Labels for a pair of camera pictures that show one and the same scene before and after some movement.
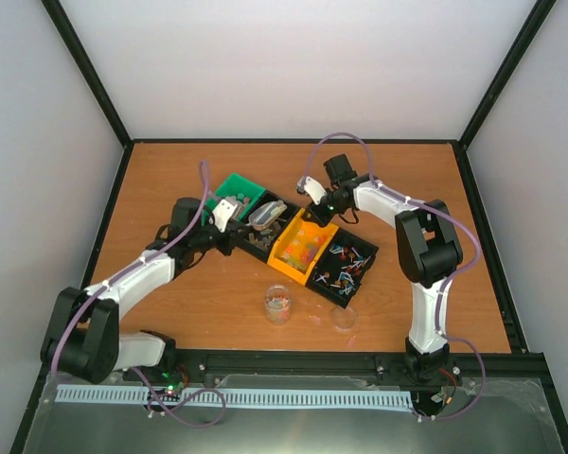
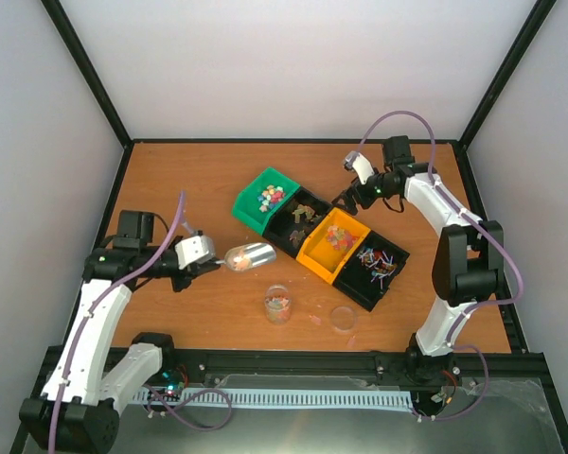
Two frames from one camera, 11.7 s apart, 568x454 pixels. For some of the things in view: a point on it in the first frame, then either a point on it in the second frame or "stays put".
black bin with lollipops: (342, 268) -> (371, 270)
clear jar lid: (344, 319) stays put
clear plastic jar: (277, 304) stays put
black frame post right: (505, 68) stays put
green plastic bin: (234, 187) -> (261, 199)
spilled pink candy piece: (315, 319) stays put
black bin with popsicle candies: (260, 243) -> (297, 221)
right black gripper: (324, 220) -> (346, 195)
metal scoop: (265, 216) -> (249, 255)
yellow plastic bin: (299, 246) -> (332, 244)
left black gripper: (232, 237) -> (191, 272)
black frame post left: (72, 42) stays put
